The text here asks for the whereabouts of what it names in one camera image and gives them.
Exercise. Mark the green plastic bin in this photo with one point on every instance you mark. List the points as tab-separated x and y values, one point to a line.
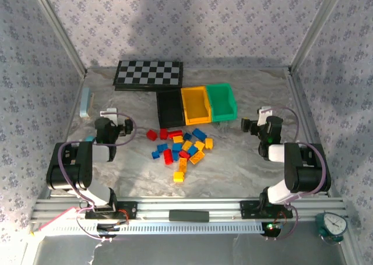
221	102

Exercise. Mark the black plastic bin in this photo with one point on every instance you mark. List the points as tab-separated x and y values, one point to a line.
170	107

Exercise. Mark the long blue lego brick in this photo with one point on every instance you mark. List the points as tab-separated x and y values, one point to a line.
199	134

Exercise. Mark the yellow plastic bin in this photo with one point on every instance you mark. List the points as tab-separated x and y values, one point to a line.
195	105

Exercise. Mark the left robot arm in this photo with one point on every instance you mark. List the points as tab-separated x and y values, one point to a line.
73	166

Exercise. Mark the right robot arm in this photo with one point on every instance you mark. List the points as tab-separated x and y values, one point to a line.
306	171

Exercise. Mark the light blue and white bottle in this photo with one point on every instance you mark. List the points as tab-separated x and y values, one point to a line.
89	139

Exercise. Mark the light blue eraser block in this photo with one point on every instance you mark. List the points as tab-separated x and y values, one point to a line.
85	102

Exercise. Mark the long red lego brick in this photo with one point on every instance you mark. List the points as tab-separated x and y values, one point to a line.
175	133

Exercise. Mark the black and white chessboard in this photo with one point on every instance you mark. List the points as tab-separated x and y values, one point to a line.
148	72

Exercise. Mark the long yellow lego brick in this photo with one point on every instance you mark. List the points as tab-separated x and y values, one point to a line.
196	157
182	164

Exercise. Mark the black connector box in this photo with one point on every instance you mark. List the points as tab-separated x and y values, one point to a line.
107	228

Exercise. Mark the circuit board with lights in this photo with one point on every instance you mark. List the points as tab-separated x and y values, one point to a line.
272	228

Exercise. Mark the teal analog clock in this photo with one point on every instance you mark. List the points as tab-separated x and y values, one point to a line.
335	222

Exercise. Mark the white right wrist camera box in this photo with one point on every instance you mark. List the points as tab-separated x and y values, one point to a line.
263	113

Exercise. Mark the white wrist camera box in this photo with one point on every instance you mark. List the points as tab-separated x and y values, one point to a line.
263	113
109	113

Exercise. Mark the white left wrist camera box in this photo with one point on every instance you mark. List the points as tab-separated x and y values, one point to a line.
109	113

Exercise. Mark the aluminium side rail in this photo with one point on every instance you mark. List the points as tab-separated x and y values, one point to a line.
70	122
300	102

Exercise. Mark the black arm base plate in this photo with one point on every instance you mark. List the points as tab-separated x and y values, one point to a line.
131	209
247	209

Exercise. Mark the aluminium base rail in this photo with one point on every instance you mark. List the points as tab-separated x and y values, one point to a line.
221	206

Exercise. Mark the aluminium frame post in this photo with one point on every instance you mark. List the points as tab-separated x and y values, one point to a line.
316	29
59	29

